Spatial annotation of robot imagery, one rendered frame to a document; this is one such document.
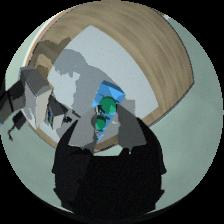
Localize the green round cap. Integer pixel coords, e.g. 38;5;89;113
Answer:
99;96;116;114
95;115;106;129

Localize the blue four-tube rack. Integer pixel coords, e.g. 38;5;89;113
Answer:
92;80;126;142

